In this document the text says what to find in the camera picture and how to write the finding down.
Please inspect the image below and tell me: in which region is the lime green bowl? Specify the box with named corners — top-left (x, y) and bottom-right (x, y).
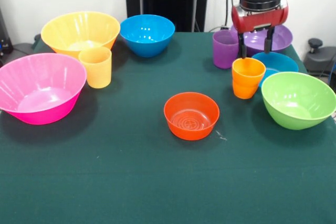
top-left (261, 71), bottom-right (336, 131)

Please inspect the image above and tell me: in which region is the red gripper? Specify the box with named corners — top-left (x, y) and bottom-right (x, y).
top-left (231, 0), bottom-right (289, 59)

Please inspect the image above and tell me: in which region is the pink bowl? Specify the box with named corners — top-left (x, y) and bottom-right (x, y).
top-left (0, 52), bottom-right (87, 125)

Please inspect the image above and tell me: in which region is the orange cup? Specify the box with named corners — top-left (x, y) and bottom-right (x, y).
top-left (232, 57), bottom-right (267, 100)

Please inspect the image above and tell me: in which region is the shallow blue bowl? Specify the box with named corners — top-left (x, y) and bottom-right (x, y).
top-left (251, 51), bottom-right (299, 88)

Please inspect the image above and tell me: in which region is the purple cup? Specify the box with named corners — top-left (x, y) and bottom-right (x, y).
top-left (212, 29), bottom-right (241, 70)

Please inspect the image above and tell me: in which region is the large yellow-orange bowl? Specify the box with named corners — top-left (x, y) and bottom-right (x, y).
top-left (40, 11), bottom-right (121, 60)

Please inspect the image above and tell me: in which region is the purple bowl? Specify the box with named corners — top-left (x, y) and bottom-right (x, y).
top-left (230, 24), bottom-right (293, 57)

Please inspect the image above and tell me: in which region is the black electronics box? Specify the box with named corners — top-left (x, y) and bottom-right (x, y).
top-left (0, 7), bottom-right (14, 55)

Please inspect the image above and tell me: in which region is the dark grey round base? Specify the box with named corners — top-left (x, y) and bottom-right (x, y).
top-left (12, 34), bottom-right (41, 51)
top-left (304, 38), bottom-right (336, 77)

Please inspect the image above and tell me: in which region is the deep blue bowl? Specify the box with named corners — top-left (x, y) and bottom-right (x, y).
top-left (120, 14), bottom-right (176, 58)

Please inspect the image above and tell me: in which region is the yellow cup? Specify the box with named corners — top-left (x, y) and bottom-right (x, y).
top-left (78, 46), bottom-right (112, 89)

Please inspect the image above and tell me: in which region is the dark green table cloth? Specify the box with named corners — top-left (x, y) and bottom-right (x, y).
top-left (0, 31), bottom-right (336, 224)

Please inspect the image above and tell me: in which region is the small red-orange bowl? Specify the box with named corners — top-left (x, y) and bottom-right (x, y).
top-left (163, 92), bottom-right (221, 141)

